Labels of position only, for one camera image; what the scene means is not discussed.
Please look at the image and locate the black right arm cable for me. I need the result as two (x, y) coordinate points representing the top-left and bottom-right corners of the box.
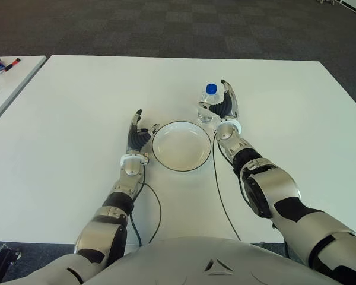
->
(212, 130), (241, 241)

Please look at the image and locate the white black-rimmed plate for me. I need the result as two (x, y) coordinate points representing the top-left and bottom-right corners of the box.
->
(151, 121), (212, 172)

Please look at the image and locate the clear blue-capped water bottle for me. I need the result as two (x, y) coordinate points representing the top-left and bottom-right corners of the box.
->
(197, 83), (221, 124)

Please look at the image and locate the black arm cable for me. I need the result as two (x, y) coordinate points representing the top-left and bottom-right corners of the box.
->
(129, 164), (163, 247)
(212, 130), (241, 241)

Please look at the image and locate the black metal frame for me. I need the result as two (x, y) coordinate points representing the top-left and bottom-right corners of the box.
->
(0, 243), (21, 285)

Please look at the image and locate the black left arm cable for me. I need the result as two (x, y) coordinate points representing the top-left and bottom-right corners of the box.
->
(129, 164), (163, 247)

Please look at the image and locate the red black marker pen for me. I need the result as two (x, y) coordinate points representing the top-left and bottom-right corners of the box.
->
(3, 58), (21, 73)

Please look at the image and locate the grey robot torso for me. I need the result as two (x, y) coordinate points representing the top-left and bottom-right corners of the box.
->
(85, 236), (342, 285)

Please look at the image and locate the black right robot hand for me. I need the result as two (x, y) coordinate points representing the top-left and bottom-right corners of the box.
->
(198, 78), (240, 119)

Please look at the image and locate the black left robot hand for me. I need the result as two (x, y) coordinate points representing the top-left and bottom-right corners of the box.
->
(126, 109), (160, 154)

